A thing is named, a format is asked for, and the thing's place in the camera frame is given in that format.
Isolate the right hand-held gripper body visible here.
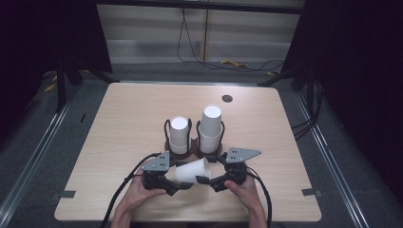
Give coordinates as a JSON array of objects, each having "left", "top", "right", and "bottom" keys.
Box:
[{"left": 218, "top": 146, "right": 262, "bottom": 193}]

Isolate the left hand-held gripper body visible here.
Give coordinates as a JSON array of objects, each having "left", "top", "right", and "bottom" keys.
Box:
[{"left": 140, "top": 150, "right": 181, "bottom": 197}]

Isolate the single white paper cup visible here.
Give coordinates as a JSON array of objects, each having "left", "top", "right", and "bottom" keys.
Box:
[{"left": 174, "top": 157, "right": 213, "bottom": 185}]

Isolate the black wire cup holder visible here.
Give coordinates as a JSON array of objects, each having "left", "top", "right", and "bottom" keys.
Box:
[{"left": 163, "top": 117, "right": 227, "bottom": 161}]

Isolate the short stack of white cups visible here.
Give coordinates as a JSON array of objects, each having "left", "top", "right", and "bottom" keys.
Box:
[{"left": 168, "top": 116, "right": 190, "bottom": 156}]

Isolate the tall stack of white cups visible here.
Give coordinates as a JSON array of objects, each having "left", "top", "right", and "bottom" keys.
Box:
[{"left": 198, "top": 104, "right": 223, "bottom": 155}]

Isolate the person's right hand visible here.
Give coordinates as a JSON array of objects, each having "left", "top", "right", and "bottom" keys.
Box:
[{"left": 223, "top": 175, "right": 260, "bottom": 213}]

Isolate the person's left hand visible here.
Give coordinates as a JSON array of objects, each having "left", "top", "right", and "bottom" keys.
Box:
[{"left": 124, "top": 170, "right": 168, "bottom": 212}]

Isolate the black metal stand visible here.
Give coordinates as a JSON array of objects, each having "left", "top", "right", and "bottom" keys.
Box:
[
  {"left": 258, "top": 61, "right": 318, "bottom": 93},
  {"left": 54, "top": 58, "right": 120, "bottom": 114}
]

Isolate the black curtain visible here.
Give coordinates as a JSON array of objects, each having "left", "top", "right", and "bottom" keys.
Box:
[
  {"left": 280, "top": 0, "right": 403, "bottom": 205},
  {"left": 0, "top": 0, "right": 113, "bottom": 142}
]

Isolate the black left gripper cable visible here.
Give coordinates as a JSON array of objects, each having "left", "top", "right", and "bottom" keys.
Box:
[{"left": 99, "top": 152, "right": 163, "bottom": 228}]

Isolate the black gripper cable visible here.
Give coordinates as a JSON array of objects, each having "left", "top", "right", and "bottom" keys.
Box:
[
  {"left": 246, "top": 166, "right": 274, "bottom": 228},
  {"left": 99, "top": 152, "right": 163, "bottom": 228}
]

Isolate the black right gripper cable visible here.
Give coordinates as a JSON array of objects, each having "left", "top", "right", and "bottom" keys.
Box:
[{"left": 246, "top": 166, "right": 274, "bottom": 228}]

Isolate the bundle of black cables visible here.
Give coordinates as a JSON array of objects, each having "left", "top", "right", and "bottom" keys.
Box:
[{"left": 291, "top": 79, "right": 325, "bottom": 141}]

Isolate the aluminium floor rail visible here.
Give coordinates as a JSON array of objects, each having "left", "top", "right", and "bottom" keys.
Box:
[
  {"left": 294, "top": 90, "right": 371, "bottom": 228},
  {"left": 0, "top": 81, "right": 82, "bottom": 220}
]

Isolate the thin black floor cable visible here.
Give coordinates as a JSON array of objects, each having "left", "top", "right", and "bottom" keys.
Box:
[{"left": 176, "top": 8, "right": 285, "bottom": 72}]

